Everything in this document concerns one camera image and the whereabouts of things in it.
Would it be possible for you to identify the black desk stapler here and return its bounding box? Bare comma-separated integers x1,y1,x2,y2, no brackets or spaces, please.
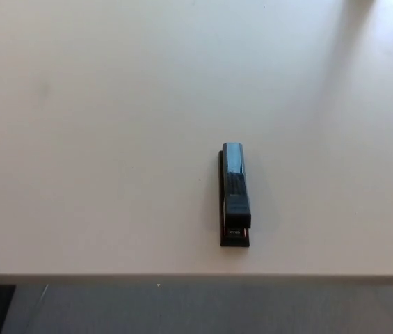
218,141,253,248

